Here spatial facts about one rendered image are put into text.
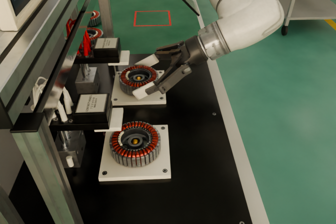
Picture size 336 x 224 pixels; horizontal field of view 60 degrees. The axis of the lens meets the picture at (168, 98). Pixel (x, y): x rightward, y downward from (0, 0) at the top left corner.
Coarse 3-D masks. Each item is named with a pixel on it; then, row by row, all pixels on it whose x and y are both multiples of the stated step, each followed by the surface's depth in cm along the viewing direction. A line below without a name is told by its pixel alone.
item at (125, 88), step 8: (120, 72) 84; (128, 72) 83; (136, 72) 85; (144, 72) 85; (152, 72) 83; (120, 80) 81; (128, 80) 80; (136, 80) 82; (144, 80) 83; (152, 80) 80; (128, 88) 79; (136, 88) 78
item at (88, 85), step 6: (78, 72) 82; (90, 72) 82; (96, 72) 83; (78, 78) 80; (90, 78) 80; (96, 78) 83; (78, 84) 79; (84, 84) 79; (90, 84) 79; (96, 84) 83; (78, 90) 80; (84, 90) 80; (90, 90) 80; (96, 90) 83
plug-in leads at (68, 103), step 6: (42, 78) 53; (36, 84) 51; (42, 84) 51; (36, 90) 52; (66, 90) 57; (36, 96) 53; (66, 96) 55; (36, 102) 54; (66, 102) 56; (72, 102) 59; (60, 108) 53; (66, 108) 56; (54, 114) 56; (60, 114) 54; (66, 114) 57; (66, 120) 56
